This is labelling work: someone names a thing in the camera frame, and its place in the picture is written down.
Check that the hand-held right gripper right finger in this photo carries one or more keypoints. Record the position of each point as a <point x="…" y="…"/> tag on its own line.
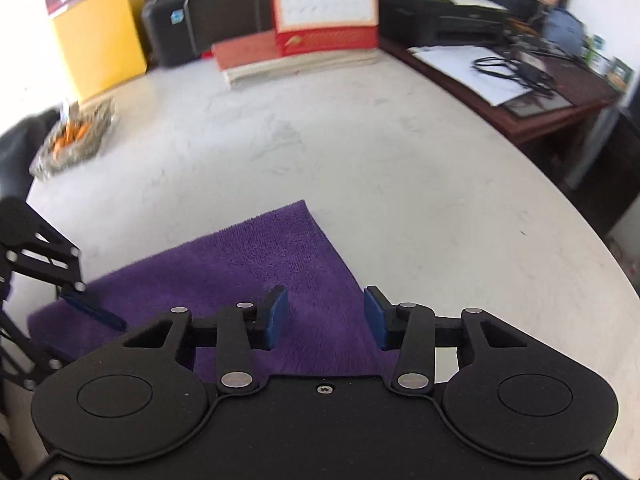
<point x="375" y="317"/>

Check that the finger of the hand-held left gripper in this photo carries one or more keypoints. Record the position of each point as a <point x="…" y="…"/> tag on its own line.
<point x="47" y="357"/>
<point x="95" y="310"/>

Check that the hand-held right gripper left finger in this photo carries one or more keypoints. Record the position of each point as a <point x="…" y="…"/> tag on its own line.
<point x="274" y="317"/>

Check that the purple towel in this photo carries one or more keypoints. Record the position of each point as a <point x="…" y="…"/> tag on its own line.
<point x="275" y="250"/>

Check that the glass ashtray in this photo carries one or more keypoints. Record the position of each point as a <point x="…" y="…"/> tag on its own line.
<point x="75" y="145"/>

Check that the black chair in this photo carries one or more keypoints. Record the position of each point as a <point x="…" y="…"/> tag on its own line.
<point x="20" y="155"/>

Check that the stack of books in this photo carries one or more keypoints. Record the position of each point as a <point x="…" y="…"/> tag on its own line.
<point x="250" y="57"/>

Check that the yellow cardboard box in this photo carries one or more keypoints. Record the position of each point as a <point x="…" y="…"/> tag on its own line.
<point x="100" y="45"/>

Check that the white paper sheets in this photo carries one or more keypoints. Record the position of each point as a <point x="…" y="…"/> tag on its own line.
<point x="450" y="62"/>

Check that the black tablet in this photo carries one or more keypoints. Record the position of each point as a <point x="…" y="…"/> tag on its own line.
<point x="537" y="105"/>

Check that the brown wooden desk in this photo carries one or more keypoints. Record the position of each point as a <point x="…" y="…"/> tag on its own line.
<point x="575" y="110"/>

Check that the black printer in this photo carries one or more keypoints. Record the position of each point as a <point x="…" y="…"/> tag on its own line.
<point x="440" y="15"/>
<point x="220" y="15"/>

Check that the red desk calendar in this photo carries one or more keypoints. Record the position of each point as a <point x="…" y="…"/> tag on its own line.
<point x="325" y="0"/>

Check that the blue folder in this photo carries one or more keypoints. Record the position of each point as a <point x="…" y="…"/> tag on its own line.
<point x="565" y="32"/>

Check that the green box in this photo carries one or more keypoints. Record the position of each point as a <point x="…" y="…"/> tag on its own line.
<point x="620" y="74"/>

